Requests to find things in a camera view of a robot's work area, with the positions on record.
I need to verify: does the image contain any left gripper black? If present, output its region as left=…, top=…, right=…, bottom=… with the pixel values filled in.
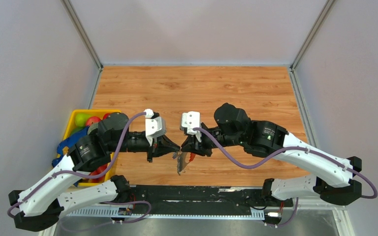
left=108, top=131, right=181, bottom=162

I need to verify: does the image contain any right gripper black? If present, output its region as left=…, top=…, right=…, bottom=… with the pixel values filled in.
left=181, top=124, right=244, bottom=157

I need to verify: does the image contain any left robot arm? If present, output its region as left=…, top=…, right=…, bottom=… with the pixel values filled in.
left=7, top=109, right=180, bottom=232

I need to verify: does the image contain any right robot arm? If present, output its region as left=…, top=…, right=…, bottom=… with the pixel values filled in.
left=181, top=103, right=362, bottom=206

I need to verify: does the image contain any red tomato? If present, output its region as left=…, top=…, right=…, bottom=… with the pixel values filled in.
left=102, top=113, right=110, bottom=119

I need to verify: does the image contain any red apple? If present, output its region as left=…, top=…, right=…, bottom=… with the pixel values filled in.
left=85, top=116, right=101, bottom=126

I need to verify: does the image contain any yellow plastic bin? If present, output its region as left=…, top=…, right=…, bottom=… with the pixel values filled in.
left=62, top=109, right=121, bottom=187

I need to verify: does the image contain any green apple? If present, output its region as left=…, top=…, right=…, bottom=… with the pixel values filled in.
left=74, top=113, right=92, bottom=127

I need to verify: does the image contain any blue snack bag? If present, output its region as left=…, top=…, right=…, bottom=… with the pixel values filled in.
left=52, top=126, right=89, bottom=167

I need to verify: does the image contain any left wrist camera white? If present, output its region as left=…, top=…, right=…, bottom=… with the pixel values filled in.
left=144, top=109, right=166, bottom=146

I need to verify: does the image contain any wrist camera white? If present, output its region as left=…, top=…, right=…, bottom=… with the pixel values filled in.
left=144, top=109, right=166, bottom=146
left=180, top=111, right=202, bottom=142

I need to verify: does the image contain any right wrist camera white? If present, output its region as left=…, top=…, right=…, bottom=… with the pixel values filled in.
left=180, top=111, right=202, bottom=142

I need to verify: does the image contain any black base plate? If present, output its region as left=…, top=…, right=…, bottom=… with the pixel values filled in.
left=113, top=185, right=294, bottom=213

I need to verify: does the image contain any white slotted cable duct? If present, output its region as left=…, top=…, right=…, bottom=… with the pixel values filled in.
left=68, top=205, right=265, bottom=220

